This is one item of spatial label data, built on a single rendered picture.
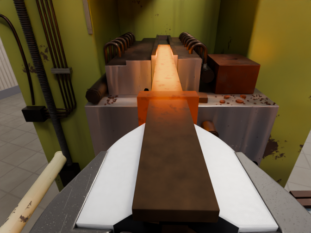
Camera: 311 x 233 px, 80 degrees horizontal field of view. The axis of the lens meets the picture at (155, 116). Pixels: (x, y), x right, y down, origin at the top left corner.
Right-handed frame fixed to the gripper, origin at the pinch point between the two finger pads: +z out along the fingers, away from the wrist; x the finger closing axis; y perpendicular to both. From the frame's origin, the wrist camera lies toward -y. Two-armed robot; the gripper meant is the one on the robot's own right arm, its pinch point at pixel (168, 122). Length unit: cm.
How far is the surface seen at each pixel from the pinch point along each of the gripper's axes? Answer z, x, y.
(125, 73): 27.7, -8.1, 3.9
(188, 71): 27.7, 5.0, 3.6
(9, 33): 42, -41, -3
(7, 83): 256, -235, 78
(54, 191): 77, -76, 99
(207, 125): 19.8, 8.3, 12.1
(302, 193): 21, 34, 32
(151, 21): 76, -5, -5
